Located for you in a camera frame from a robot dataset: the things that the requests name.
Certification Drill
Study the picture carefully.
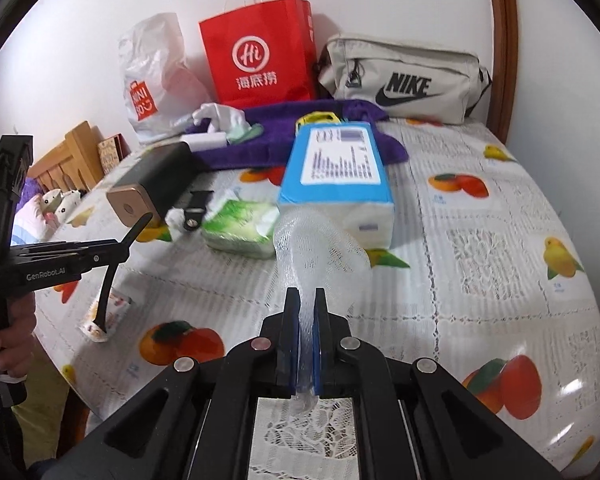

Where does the patterned book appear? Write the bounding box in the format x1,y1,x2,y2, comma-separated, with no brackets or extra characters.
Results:
97,134,131,173

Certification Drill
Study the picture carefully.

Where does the purple towel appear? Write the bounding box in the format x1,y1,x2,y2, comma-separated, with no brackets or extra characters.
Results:
195,100,411,171

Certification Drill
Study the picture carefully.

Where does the pastel striped bedding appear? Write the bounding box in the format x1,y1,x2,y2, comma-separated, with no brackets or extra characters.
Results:
11,195,56,247

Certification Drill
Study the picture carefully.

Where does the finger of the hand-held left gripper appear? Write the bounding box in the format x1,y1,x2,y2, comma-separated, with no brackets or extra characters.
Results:
115,212,154,261
92,255,122,344

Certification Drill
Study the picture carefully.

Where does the green tissue pack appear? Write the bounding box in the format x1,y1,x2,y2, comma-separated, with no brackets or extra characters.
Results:
201,199,281,260

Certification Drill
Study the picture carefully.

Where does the blue tissue pack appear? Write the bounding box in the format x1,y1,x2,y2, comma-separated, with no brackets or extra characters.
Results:
277,122,396,251

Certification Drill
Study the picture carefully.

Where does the grey waist bag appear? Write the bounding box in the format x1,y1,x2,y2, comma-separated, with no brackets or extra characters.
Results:
316,34,493,125

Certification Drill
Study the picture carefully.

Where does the white foam net sleeve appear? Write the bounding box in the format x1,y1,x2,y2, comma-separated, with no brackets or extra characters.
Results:
272,210,373,413

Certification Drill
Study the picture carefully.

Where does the mint green cloth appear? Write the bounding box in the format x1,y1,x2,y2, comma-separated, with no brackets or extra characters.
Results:
227,124,266,145

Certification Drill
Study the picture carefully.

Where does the wooden headboard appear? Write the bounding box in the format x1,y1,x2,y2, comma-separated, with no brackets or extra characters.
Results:
27,121,106,193

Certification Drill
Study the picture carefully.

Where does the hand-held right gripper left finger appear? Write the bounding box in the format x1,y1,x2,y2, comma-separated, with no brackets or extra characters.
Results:
77,287,301,480

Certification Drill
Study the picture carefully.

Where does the dark green gift box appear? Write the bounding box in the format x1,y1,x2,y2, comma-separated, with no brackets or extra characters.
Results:
105,142,198,228

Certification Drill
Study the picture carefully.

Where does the black watch strap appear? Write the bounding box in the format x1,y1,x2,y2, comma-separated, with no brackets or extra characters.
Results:
182,190,213,233

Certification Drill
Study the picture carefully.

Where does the red paper bag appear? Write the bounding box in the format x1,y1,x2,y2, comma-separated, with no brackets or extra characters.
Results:
198,0,318,110

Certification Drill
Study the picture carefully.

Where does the fruit print packet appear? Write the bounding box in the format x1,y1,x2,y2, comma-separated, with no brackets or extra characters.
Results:
80,292,133,345

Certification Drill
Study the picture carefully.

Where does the white spotted plush toy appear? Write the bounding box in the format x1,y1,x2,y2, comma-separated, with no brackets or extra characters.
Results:
40,189,83,223

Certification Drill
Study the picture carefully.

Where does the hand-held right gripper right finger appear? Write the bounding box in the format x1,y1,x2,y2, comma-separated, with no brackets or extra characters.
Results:
314,287,561,480

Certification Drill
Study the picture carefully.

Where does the person's left hand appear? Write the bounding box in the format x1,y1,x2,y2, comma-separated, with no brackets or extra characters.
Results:
0,290,37,382

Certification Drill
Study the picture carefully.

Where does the white plastic shopping bag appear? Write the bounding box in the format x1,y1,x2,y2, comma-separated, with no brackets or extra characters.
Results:
117,12,216,146

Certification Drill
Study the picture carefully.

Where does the fruit print tablecloth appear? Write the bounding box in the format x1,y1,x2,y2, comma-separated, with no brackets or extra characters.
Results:
32,120,600,480

